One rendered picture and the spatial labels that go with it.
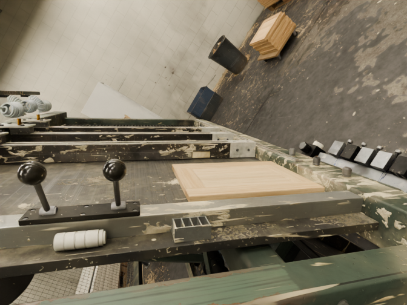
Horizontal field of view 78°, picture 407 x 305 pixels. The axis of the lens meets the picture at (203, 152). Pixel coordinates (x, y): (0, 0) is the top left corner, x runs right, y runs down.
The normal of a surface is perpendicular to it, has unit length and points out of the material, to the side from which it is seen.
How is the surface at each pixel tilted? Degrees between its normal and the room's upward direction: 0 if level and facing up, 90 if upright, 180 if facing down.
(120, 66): 90
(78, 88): 90
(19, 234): 90
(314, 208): 90
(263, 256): 59
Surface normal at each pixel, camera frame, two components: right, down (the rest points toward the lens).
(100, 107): 0.25, 0.24
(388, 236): -0.96, 0.02
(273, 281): 0.04, -0.98
